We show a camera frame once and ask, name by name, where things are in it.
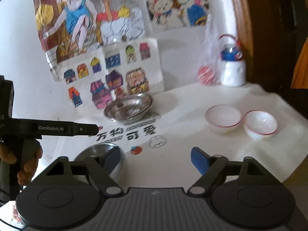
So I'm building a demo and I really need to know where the deep steel bowl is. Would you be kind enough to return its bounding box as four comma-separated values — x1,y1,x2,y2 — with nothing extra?
74,143,125,181

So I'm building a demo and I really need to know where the coloured houses drawing sheet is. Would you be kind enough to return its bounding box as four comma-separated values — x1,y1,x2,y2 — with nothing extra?
52,38,164,114

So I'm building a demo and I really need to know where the clear plastic bag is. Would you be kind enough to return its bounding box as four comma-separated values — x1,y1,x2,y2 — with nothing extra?
197,14,221,86

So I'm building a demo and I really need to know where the brown wooden door frame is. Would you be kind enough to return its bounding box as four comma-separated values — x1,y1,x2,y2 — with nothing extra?
232,0,264,84

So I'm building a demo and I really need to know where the shallow steel dish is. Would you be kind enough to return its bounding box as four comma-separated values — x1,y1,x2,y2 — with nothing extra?
104,93,153,124

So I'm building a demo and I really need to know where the boy with fan drawing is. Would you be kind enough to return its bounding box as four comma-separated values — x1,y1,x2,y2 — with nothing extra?
33,0,148,67

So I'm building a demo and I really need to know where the white table cloth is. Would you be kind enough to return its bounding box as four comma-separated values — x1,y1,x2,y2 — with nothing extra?
0,82,308,230

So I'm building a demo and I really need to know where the orange dress lady painting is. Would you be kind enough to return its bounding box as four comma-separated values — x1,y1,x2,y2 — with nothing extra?
291,38,308,89

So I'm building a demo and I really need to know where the person's left hand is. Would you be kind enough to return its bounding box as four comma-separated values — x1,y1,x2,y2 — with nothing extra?
1,140,43,186

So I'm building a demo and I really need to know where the white bottle blue lid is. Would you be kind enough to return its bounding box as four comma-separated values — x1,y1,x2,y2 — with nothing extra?
219,34,246,87

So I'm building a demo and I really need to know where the girl with puppy drawing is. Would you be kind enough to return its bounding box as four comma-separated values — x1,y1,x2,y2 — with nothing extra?
146,0,209,31

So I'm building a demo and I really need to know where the white bowl red rim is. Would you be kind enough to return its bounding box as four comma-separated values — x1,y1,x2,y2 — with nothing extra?
205,104,243,134
243,110,279,141

